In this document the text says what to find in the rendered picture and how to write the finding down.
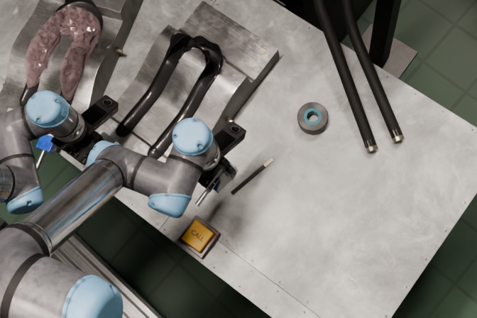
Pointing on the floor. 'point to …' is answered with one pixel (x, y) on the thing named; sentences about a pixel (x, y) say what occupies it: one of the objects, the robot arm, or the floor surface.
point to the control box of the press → (389, 21)
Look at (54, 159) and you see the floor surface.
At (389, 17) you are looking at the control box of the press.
